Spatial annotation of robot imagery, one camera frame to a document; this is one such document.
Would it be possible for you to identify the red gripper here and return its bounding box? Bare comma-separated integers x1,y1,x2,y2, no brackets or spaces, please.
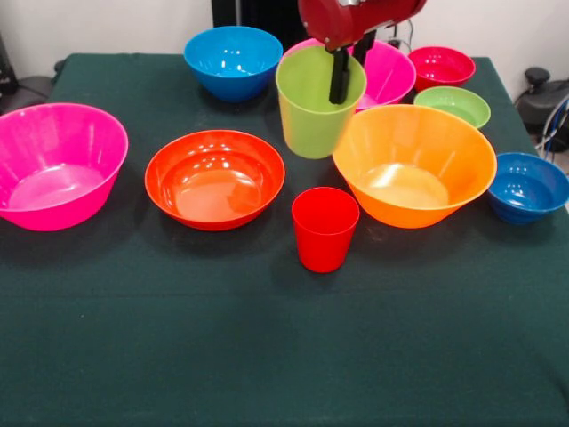
297,0,429,106

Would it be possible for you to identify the green cup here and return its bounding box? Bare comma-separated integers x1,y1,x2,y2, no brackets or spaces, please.
275,45,368,160

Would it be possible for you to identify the large orange bowl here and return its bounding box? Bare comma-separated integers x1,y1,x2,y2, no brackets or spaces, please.
332,103,498,230

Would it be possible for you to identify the red cup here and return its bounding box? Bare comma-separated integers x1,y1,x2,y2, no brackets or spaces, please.
291,186,361,274

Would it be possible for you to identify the orange-red bowl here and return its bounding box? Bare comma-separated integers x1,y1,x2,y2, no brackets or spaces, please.
144,129,286,231

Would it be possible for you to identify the large pink bowl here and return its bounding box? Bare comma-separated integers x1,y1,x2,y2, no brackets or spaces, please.
0,102,130,232
279,37,418,113

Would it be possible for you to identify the small crimson bowl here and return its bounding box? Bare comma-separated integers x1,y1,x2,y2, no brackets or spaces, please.
407,45,477,93

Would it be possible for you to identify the small green bowl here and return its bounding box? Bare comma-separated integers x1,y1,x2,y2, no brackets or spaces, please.
413,85,492,130

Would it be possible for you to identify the light blue bowl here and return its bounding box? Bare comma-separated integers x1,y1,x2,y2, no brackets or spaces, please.
183,25,285,104

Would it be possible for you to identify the small dark blue bowl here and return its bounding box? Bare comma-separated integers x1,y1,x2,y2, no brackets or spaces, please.
487,151,569,225

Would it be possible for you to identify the dark green tablecloth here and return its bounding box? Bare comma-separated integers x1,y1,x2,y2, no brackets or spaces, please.
0,52,569,427

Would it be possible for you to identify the black cable with plug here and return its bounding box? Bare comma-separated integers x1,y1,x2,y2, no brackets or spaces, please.
386,17,415,51

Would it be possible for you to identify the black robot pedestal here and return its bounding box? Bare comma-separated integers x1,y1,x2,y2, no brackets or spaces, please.
212,0,312,50

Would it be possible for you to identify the tangle of cables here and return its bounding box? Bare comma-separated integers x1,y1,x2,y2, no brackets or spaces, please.
533,96,569,155

